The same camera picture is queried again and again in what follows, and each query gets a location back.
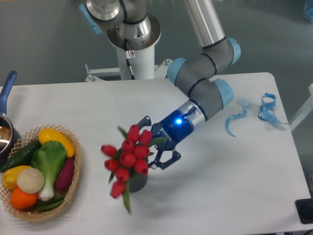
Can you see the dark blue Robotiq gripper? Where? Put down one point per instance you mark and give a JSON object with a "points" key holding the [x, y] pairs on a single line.
{"points": [[171, 132]]}

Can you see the red tulip bouquet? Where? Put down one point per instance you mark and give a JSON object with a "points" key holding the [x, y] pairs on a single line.
{"points": [[129, 161]]}

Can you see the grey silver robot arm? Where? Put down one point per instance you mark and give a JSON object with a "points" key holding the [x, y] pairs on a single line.
{"points": [[134, 33]]}

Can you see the dark grey ribbed vase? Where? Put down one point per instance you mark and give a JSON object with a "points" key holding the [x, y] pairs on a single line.
{"points": [[139, 181]]}

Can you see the purple sweet potato toy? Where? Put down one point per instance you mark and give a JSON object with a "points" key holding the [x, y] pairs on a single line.
{"points": [[65, 176]]}

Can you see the blue curled ribbon strip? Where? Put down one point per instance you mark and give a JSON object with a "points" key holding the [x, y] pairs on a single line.
{"points": [[244, 103]]}

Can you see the green bok choy toy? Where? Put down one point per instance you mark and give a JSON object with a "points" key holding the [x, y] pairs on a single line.
{"points": [[49, 160]]}

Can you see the woven wicker basket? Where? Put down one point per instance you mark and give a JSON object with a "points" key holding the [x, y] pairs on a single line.
{"points": [[29, 214]]}

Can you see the green pea pods toy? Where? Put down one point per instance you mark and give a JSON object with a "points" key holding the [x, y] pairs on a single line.
{"points": [[50, 204]]}

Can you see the blue ribbon knot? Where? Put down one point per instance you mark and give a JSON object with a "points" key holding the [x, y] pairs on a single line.
{"points": [[266, 110]]}

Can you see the cream garlic bulb toy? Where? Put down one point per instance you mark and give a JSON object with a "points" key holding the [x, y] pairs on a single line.
{"points": [[30, 180]]}

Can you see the dark green cucumber toy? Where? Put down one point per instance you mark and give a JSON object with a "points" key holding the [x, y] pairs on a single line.
{"points": [[21, 157]]}

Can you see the orange fruit toy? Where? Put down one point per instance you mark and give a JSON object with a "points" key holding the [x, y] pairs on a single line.
{"points": [[21, 200]]}

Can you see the yellow bell pepper toy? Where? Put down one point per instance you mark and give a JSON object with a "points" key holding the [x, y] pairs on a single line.
{"points": [[9, 177]]}

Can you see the black device at edge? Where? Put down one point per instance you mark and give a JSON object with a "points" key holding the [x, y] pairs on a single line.
{"points": [[305, 210]]}

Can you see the white metal base frame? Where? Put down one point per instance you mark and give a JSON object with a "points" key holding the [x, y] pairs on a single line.
{"points": [[113, 74]]}

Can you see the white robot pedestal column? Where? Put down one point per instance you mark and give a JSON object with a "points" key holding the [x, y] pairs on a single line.
{"points": [[140, 63]]}

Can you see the blue handled saucepan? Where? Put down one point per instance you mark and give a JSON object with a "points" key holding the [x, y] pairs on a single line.
{"points": [[8, 134]]}

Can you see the white frame at right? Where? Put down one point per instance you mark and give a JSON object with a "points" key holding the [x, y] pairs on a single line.
{"points": [[303, 111]]}

